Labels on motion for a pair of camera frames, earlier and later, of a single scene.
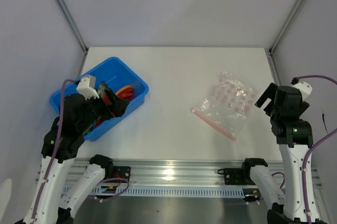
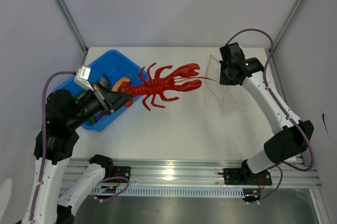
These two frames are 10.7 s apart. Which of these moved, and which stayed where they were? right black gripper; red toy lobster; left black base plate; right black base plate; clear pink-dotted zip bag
Moved: red toy lobster; clear pink-dotted zip bag; right black gripper
Stayed: left black base plate; right black base plate
